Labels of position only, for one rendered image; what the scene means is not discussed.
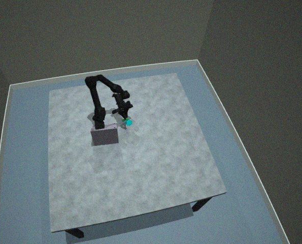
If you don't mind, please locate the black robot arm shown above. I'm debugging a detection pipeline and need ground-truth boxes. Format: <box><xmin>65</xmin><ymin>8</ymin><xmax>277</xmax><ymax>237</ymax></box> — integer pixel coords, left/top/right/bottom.
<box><xmin>85</xmin><ymin>75</ymin><xmax>130</xmax><ymax>130</ymax></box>

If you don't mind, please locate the cyan circle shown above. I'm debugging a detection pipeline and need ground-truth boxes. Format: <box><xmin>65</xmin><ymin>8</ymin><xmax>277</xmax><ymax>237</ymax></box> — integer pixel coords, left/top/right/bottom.
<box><xmin>125</xmin><ymin>120</ymin><xmax>132</xmax><ymax>126</ymax></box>

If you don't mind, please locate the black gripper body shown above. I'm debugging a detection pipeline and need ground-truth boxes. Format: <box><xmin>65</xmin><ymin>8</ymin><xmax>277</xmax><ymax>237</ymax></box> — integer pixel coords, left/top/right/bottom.
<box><xmin>112</xmin><ymin>100</ymin><xmax>133</xmax><ymax>114</ymax></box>

